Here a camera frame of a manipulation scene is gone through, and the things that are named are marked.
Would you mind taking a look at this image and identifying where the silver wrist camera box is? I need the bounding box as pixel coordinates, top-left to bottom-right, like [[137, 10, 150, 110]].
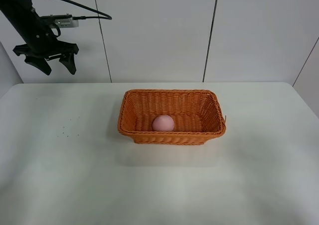
[[40, 14, 79, 28]]

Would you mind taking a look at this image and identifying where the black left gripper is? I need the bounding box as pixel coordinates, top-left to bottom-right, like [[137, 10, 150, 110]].
[[13, 27, 79, 75]]

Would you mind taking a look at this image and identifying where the black camera cable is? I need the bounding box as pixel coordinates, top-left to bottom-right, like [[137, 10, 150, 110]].
[[26, 0, 113, 20]]

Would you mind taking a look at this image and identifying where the pink peach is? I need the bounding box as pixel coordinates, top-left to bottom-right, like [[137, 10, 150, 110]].
[[152, 115, 174, 132]]

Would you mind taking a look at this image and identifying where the orange wicker basket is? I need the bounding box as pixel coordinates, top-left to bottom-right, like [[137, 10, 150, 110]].
[[117, 89, 226, 145]]

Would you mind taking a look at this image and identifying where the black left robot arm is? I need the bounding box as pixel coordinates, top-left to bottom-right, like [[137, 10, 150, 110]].
[[0, 0, 79, 75]]

